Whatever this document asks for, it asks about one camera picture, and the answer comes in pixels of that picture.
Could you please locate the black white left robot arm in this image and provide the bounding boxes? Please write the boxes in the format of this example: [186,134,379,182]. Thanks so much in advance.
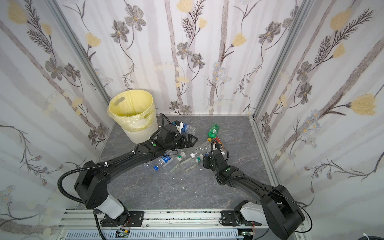
[57,114,199,227]

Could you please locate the white bin yellow bag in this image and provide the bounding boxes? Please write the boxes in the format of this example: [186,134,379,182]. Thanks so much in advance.
[107,90,159,144]

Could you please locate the red label bottle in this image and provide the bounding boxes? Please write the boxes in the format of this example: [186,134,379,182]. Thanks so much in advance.
[213,137,223,149]

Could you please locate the aluminium mounting rail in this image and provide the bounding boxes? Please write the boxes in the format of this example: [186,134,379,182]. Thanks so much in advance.
[56,209,307,240]

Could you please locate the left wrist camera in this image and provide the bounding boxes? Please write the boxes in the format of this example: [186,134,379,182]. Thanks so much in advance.
[172,121,184,134]

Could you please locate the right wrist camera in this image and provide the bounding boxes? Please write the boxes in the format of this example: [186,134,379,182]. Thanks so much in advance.
[214,147,227,156]

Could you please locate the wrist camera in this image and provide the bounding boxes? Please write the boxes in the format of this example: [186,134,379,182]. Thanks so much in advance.
[214,147,227,156]
[172,121,184,134]

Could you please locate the clear square bottle white cap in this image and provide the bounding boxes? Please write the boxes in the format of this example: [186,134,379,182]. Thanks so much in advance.
[181,154,203,172]

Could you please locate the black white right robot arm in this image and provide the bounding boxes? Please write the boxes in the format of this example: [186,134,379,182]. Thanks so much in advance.
[203,140,308,240]

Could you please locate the small green bottle yellow cap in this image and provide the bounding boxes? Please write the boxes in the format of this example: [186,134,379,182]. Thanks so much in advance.
[207,124,220,142]

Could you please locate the clear square bottle green band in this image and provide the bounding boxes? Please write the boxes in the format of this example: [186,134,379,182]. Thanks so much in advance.
[164,152,186,173]

